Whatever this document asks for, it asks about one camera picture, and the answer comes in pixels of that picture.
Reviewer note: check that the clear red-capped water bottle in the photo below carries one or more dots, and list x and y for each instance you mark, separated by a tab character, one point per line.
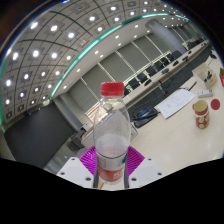
111	133

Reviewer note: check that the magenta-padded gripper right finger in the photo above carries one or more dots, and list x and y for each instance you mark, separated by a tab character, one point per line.
146	170

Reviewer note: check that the white printed paper sheet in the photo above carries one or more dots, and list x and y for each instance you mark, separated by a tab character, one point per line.
175	103

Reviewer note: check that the black marker pen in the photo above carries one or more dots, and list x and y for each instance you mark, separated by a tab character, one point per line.
209	76

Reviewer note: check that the row of black office chairs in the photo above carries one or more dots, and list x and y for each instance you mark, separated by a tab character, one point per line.
151	71

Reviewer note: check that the long curved conference desk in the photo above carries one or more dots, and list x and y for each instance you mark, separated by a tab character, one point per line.
166	83

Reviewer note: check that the flat round red coaster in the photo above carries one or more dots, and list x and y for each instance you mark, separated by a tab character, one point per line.
215	104

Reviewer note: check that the red and cream mug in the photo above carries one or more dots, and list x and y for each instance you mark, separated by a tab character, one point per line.
201	115

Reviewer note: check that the round ceiling lights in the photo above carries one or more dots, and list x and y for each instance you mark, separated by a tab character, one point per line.
35	53

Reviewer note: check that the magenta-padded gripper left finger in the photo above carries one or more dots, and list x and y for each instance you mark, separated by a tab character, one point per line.
75	170

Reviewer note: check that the black desk microphone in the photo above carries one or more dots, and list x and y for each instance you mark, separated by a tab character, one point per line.
213	54

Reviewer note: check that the white remote control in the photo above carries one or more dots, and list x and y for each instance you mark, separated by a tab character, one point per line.
205	93

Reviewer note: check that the black desk phone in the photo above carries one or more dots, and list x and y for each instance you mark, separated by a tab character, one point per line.
145	116

